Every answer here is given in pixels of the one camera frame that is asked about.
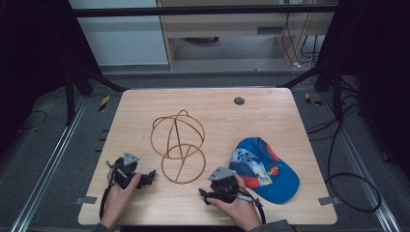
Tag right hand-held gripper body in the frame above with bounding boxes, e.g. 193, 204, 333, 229
206, 165, 242, 205

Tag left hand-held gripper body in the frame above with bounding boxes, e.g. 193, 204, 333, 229
109, 150, 141, 190

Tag brown wire hat stand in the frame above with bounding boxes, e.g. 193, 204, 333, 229
150, 108, 207, 186

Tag blue printed baseball cap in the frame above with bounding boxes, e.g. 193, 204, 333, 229
228, 136, 301, 205

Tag person's right hand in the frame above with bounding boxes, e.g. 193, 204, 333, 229
206, 173, 263, 232

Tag person's left hand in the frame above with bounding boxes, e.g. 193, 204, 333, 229
100, 172, 143, 230

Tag yellow black striped tape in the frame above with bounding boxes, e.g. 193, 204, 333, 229
305, 92, 323, 107
98, 95, 111, 113

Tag black metal stand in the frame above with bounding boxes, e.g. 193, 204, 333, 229
64, 64, 130, 128
277, 62, 344, 122

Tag white cabinet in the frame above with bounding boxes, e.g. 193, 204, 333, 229
68, 0, 170, 68

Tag light wooden desk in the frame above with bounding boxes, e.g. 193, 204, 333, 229
156, 0, 339, 70

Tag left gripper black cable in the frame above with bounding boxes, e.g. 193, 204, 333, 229
99, 160, 121, 220

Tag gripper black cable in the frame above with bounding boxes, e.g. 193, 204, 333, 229
237, 188, 267, 225
99, 160, 121, 220

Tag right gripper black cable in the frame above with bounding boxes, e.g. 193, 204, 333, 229
237, 188, 267, 225

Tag grey metal table bracket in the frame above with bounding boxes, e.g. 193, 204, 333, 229
317, 195, 341, 207
74, 195, 99, 206

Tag aluminium floor rail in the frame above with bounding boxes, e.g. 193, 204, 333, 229
9, 96, 89, 232
318, 91, 402, 232

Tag thin black floor cable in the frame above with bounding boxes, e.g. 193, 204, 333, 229
17, 109, 48, 134

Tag black looped floor cable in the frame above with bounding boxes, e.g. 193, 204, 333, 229
324, 122, 383, 214

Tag hanging black cables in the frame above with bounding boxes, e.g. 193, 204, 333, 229
280, 12, 321, 70

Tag black horizontal frame bar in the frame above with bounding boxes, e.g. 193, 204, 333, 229
71, 4, 339, 18

